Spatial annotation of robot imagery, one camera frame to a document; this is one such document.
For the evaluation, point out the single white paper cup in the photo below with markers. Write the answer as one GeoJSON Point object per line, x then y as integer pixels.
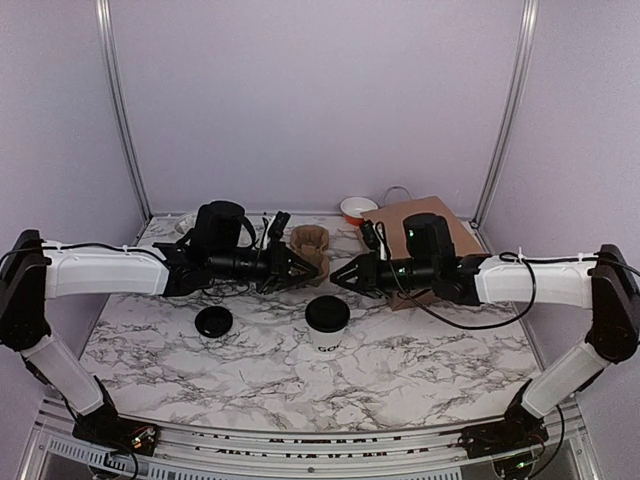
{"type": "Point", "coordinates": [326, 340]}

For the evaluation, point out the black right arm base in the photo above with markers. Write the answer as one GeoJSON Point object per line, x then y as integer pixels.
{"type": "Point", "coordinates": [517, 429]}

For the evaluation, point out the brown cardboard cup carrier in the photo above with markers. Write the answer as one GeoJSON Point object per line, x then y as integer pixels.
{"type": "Point", "coordinates": [311, 243]}

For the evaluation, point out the black plastic cup lid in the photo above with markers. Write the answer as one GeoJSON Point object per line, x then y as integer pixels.
{"type": "Point", "coordinates": [214, 322]}

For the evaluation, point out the left rear aluminium post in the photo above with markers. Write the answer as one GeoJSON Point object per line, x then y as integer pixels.
{"type": "Point", "coordinates": [116, 92]}

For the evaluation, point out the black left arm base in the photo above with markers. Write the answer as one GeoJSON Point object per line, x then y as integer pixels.
{"type": "Point", "coordinates": [106, 427]}

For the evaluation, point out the right rear aluminium post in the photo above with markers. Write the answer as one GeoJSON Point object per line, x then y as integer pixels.
{"type": "Point", "coordinates": [515, 93]}

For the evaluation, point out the brown paper takeout bag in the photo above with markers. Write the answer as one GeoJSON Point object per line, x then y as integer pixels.
{"type": "Point", "coordinates": [392, 217]}

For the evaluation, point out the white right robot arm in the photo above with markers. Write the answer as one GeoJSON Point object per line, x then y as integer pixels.
{"type": "Point", "coordinates": [588, 304]}

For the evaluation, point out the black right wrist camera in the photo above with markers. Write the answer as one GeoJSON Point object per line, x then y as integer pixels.
{"type": "Point", "coordinates": [371, 236]}

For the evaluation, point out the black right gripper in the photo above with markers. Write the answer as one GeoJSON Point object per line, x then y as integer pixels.
{"type": "Point", "coordinates": [366, 275]}

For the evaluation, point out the orange white bowl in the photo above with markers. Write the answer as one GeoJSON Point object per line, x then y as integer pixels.
{"type": "Point", "coordinates": [353, 208]}

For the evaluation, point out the aluminium post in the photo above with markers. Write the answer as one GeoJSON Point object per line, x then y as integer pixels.
{"type": "Point", "coordinates": [116, 92]}
{"type": "Point", "coordinates": [515, 93]}

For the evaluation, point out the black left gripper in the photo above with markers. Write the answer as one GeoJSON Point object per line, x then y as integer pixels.
{"type": "Point", "coordinates": [294, 261]}

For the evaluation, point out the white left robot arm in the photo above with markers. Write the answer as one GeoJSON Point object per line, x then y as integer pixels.
{"type": "Point", "coordinates": [45, 285]}

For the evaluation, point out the white ribbed stirrer canister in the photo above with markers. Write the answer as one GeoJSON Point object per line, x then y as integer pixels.
{"type": "Point", "coordinates": [184, 223]}

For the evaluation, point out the front aluminium frame rail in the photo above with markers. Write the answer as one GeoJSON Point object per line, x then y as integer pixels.
{"type": "Point", "coordinates": [459, 451]}

